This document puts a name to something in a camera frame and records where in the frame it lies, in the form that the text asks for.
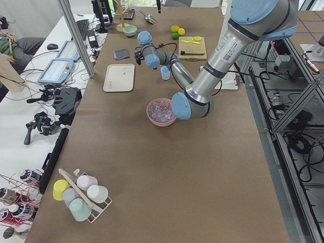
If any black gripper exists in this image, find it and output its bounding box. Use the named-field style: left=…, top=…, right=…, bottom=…
left=134, top=0, right=161, bottom=65

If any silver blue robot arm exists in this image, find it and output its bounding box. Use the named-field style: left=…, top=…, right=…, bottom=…
left=135, top=0, right=299, bottom=120

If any steel ice scoop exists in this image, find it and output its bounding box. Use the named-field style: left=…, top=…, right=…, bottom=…
left=139, top=10, right=157, bottom=25

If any wooden cup tree stand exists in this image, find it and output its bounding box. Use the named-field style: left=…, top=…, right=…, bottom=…
left=113, top=0, right=129, bottom=32

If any light blue plastic cup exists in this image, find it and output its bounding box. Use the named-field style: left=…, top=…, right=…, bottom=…
left=160, top=66, right=171, bottom=80

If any pink bowl of ice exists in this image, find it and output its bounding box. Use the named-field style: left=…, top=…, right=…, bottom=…
left=146, top=98, right=176, bottom=127

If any pink plastic cup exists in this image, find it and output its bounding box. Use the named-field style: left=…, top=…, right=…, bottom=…
left=76, top=175, right=98, bottom=191

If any white plastic cup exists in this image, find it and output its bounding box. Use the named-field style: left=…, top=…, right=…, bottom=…
left=87, top=185, right=108, bottom=204

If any yellow plastic cup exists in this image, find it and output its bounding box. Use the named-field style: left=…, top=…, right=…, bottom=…
left=53, top=179, right=70, bottom=201

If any grey plastic cup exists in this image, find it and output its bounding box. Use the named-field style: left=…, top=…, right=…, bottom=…
left=62, top=188, right=79, bottom=207

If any mint green plastic cup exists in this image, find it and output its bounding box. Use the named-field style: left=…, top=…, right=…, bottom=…
left=69, top=198, right=92, bottom=222

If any yellow lemon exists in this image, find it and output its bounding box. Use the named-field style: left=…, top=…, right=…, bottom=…
left=170, top=25, right=180, bottom=33
left=177, top=28, right=186, bottom=36

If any green lime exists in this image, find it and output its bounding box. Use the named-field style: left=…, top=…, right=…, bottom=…
left=171, top=33, right=179, bottom=39

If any mint green bowl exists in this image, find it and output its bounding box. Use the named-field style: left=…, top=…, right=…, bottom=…
left=123, top=25, right=138, bottom=37

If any lemon half slice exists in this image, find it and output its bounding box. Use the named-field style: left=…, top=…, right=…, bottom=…
left=194, top=36, right=201, bottom=42

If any wooden cutting board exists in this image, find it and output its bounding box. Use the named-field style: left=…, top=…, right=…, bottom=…
left=178, top=36, right=207, bottom=61

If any steel black-tipped muddler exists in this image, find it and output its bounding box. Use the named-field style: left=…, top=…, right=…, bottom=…
left=180, top=51, right=205, bottom=55

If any yellow plastic knife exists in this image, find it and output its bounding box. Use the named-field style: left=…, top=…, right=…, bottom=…
left=181, top=40, right=200, bottom=45

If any grey folded cloth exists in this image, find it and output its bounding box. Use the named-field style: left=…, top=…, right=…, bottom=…
left=113, top=49, right=130, bottom=60

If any black keyboard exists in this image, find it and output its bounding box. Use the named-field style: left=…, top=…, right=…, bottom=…
left=76, top=19, right=89, bottom=41

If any cream rabbit serving tray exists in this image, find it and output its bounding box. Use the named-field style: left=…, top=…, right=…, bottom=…
left=103, top=64, right=135, bottom=93

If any blue teach pendant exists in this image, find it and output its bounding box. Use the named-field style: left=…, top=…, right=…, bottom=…
left=56, top=40, right=80, bottom=62
left=37, top=59, right=74, bottom=85

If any black computer mouse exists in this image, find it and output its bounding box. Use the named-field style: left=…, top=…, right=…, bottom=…
left=47, top=44, right=59, bottom=50

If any aluminium frame post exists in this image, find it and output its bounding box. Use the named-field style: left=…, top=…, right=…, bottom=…
left=58, top=0, right=95, bottom=78

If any white wire cup rack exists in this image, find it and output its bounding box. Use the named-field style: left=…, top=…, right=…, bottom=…
left=58, top=169, right=112, bottom=223

